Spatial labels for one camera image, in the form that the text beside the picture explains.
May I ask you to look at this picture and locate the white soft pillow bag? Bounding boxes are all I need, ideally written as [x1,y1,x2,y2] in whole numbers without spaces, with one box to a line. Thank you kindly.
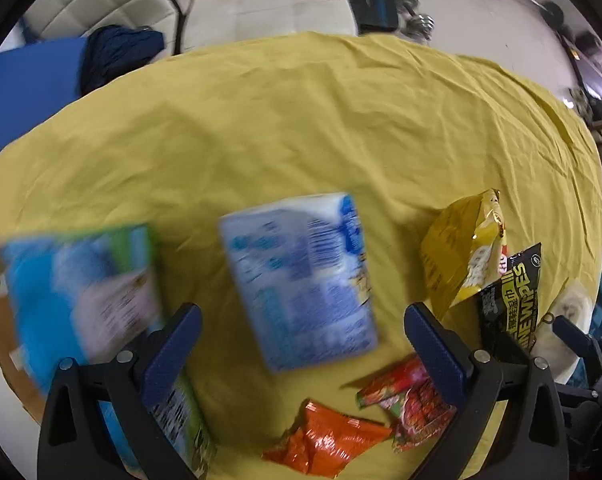
[531,280,594,385]

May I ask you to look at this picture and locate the red snack packet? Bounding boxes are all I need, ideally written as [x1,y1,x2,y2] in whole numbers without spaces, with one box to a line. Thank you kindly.
[356,353,456,452]

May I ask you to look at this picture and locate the black shoe wipes pack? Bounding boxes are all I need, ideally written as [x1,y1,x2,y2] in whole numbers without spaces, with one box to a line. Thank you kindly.
[476,243,542,353]

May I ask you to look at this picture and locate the yellow panda snack bag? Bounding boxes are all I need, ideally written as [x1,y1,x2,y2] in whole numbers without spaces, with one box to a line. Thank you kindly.
[420,188,508,318]

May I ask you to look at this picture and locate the orange snack packet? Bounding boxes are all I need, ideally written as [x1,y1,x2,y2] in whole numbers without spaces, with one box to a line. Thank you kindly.
[262,400,392,479]

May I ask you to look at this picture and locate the blue white tissue pack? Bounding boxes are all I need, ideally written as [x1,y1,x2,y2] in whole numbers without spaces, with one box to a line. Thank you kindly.
[220,193,378,373]

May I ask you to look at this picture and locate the cardboard box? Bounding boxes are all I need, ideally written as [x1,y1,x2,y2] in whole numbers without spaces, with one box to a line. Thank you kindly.
[0,226,215,479]

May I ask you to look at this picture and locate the yellow tablecloth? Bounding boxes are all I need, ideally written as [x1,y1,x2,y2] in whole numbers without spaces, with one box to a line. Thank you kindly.
[0,32,602,479]

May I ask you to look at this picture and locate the blue foam mat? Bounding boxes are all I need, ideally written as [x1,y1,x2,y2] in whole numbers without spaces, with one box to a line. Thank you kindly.
[0,37,87,151]

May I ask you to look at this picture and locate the dark blue knitted cloth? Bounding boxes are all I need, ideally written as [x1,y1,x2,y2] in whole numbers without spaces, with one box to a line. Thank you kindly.
[78,25,165,96]

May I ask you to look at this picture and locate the dumbbell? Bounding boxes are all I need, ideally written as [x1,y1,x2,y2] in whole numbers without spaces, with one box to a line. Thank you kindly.
[394,0,435,42]

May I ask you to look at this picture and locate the left white padded chair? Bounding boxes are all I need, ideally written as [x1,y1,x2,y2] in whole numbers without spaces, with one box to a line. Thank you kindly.
[23,0,185,55]

